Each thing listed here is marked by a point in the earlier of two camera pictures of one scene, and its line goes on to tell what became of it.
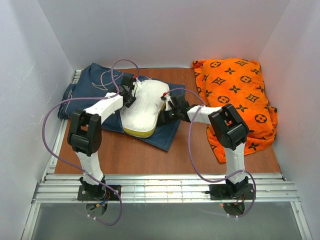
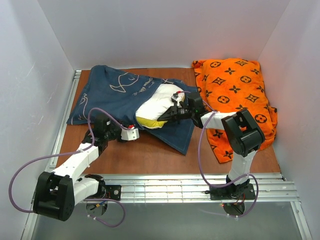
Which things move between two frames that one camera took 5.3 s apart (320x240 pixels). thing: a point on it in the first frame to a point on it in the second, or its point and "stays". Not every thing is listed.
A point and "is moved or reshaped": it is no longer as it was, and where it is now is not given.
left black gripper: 130,83 to 119,136
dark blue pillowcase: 95,82 is moved or reshaped
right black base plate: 228,191 stays
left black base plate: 99,192 stays
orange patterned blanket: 239,83 stays
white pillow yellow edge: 140,119 is moved or reshaped
